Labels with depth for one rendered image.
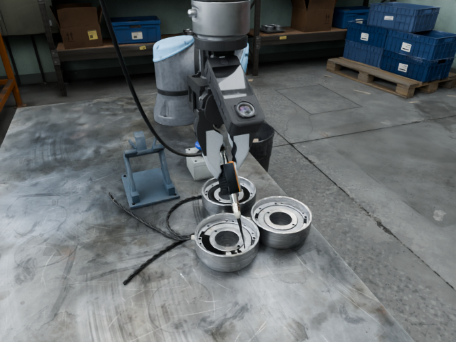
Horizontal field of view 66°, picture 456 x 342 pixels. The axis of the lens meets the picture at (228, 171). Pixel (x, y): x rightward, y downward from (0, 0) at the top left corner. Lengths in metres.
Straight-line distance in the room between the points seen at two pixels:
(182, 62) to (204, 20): 0.55
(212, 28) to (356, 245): 1.57
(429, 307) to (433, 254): 0.35
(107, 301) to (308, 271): 0.30
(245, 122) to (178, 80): 0.61
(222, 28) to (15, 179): 0.61
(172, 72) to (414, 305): 1.32
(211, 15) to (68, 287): 0.43
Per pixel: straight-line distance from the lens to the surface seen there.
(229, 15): 0.46
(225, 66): 0.48
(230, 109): 0.43
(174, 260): 0.59
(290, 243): 0.60
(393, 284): 1.77
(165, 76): 1.02
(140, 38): 4.05
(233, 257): 0.54
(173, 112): 1.04
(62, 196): 0.80
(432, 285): 1.84
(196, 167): 0.76
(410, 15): 4.26
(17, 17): 4.30
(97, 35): 4.01
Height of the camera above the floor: 1.22
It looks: 31 degrees down
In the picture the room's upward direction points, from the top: straight up
